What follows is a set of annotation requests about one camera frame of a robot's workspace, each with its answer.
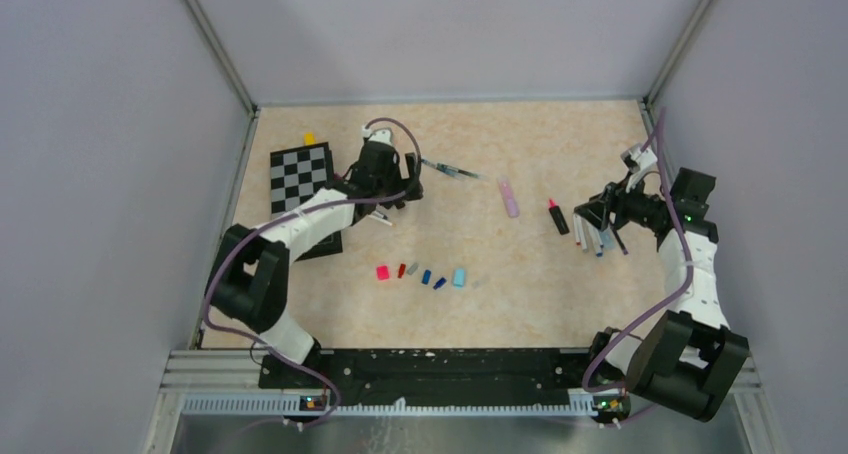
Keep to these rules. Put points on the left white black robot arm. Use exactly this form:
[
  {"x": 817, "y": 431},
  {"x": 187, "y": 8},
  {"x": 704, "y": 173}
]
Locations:
[{"x": 250, "y": 278}]

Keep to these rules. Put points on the black slim pen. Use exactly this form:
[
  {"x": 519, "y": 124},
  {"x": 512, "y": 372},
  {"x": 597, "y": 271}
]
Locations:
[{"x": 619, "y": 241}]

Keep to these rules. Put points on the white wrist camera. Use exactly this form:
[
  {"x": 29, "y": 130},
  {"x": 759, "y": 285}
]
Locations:
[
  {"x": 377, "y": 134},
  {"x": 639, "y": 160}
]

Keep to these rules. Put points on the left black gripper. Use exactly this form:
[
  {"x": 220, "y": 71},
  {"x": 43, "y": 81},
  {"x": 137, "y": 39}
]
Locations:
[{"x": 404, "y": 185}]

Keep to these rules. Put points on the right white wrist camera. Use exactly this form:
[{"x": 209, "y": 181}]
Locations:
[{"x": 639, "y": 160}]

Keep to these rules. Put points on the red cap whiteboard marker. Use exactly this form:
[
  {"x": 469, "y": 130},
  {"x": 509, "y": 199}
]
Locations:
[{"x": 578, "y": 232}]

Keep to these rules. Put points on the grey cap acrylic marker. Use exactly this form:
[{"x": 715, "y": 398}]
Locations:
[{"x": 584, "y": 240}]

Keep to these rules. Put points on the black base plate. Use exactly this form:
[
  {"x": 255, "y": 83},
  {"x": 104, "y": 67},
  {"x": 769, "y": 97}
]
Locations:
[{"x": 498, "y": 377}]

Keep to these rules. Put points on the light blue pastel highlighter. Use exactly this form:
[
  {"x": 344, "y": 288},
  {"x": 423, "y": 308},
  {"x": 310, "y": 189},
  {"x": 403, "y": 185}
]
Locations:
[{"x": 607, "y": 240}]

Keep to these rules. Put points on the blue deli whiteboard marker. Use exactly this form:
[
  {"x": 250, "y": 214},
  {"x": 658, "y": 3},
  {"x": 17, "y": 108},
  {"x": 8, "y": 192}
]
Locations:
[{"x": 596, "y": 241}]

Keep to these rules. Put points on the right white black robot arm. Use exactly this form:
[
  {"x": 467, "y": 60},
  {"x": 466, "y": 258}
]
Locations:
[{"x": 690, "y": 359}]

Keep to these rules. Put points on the light blue highlighter cap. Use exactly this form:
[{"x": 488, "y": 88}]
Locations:
[{"x": 459, "y": 278}]

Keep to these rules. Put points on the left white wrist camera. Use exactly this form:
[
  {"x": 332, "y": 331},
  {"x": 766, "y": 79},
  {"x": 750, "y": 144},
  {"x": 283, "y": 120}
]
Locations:
[{"x": 377, "y": 134}]

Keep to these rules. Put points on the black grey checkerboard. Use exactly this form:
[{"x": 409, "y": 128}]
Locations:
[{"x": 297, "y": 174}]

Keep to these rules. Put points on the clear teal gel pen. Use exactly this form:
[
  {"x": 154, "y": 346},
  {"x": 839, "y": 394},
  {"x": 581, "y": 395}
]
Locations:
[{"x": 452, "y": 171}]

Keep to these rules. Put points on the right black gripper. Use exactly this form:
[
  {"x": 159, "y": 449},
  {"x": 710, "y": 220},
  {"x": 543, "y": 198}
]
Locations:
[{"x": 613, "y": 200}]

